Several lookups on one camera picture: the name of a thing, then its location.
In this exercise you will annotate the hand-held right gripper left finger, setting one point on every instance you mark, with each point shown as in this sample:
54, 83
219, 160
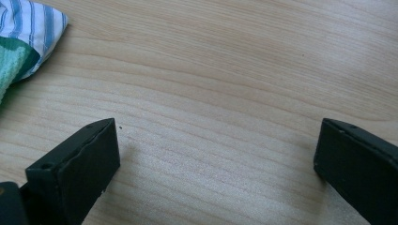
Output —
82, 170

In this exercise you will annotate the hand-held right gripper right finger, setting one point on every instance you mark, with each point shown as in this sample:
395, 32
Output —
359, 162

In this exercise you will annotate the green knitted cloth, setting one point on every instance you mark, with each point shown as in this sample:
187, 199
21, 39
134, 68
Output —
14, 61

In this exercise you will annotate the blue striped white cloth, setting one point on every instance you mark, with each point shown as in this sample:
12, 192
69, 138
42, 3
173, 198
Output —
34, 28

